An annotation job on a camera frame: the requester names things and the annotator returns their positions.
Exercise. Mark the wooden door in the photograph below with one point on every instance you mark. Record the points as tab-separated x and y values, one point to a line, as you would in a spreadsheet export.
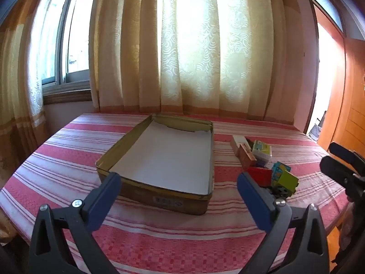
348	105

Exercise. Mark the blue printed toy block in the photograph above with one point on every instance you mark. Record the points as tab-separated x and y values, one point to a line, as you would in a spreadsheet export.
278	169

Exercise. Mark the cream patterned curtain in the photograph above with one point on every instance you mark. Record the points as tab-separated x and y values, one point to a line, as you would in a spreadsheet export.
185	48

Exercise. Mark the clear pack of cards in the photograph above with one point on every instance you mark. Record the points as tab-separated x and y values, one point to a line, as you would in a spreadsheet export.
261	148

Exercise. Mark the red striped tablecloth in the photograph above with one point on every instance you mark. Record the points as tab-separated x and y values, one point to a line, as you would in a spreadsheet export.
171	234

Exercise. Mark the white box with orange side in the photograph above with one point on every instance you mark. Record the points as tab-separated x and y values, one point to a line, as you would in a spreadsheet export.
238	142

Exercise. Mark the cream floral lace curtain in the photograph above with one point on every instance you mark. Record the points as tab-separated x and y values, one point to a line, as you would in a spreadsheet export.
17	91

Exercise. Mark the wooden window sill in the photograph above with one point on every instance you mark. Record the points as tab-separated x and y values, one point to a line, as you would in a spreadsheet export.
68	97

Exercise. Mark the purple block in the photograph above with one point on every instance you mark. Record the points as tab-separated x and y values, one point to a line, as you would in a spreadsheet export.
261	164

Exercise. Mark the sliding window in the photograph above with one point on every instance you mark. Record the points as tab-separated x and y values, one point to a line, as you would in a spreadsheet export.
77	34

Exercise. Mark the grey speckled stone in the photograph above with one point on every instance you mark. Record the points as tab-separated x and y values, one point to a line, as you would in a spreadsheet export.
276	191

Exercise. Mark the person's right hand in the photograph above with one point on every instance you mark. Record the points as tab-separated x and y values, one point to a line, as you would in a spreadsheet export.
346	227

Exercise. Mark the gold metal tin box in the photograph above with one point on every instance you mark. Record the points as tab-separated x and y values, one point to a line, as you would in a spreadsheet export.
159	197

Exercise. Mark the dark chair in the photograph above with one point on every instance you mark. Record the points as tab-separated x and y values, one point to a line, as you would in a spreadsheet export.
318	128

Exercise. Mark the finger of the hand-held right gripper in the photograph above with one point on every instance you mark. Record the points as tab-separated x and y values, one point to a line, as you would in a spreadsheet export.
342	149
333	168

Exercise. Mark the red toy block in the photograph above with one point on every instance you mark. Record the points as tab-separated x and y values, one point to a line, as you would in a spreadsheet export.
261	175

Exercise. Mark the white paper liner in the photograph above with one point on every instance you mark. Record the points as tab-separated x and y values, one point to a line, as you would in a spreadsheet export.
165	159

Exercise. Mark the brown wooden box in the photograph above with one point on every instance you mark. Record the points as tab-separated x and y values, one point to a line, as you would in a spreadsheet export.
245	157

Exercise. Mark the green toy block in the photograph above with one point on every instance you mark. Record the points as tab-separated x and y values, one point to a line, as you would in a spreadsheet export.
288	181

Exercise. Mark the wooden door frame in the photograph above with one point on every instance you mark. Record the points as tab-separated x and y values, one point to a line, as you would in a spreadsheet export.
328	25

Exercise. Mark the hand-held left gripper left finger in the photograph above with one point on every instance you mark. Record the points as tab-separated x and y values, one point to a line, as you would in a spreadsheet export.
105	199

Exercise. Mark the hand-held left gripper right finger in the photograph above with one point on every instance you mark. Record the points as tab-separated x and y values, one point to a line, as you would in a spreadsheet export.
253	202

